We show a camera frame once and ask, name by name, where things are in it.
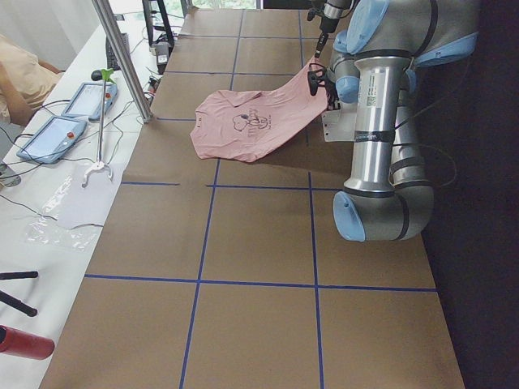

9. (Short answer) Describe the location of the clear plastic sheet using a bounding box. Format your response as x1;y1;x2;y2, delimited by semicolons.
24;163;126;250

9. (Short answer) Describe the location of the pink Snoopy t-shirt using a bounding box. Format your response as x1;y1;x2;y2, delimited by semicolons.
190;58;328;162

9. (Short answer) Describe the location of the red cylinder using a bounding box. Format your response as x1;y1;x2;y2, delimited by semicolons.
1;325;55;360

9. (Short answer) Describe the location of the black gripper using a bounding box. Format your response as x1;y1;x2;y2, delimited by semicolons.
307;6;337;58
307;62;337;106

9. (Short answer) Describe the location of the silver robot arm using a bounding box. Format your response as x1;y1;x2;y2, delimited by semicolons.
308;1;480;242
307;0;352;58

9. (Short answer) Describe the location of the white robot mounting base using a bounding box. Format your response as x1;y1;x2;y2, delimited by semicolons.
321;104;357;142

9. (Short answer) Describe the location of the teach pendant tablet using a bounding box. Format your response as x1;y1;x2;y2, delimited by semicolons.
16;116;87;164
62;82;118;122

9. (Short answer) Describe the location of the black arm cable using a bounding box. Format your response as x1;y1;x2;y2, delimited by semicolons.
380;100;457;190

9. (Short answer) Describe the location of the seated person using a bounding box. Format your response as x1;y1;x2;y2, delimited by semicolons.
1;35;63;126

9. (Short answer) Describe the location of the white grabber tool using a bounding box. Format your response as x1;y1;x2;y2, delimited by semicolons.
81;68;114;188

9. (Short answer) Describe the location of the near teach pendant tablet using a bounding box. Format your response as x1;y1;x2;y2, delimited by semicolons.
16;116;87;164

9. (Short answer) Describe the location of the black power adapter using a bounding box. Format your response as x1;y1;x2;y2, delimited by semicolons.
155;42;170;75

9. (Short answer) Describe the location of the far teach pendant tablet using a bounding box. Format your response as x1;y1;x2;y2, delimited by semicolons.
62;82;118;122

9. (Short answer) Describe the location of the aluminium frame post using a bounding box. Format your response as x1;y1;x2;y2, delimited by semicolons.
92;0;152;123

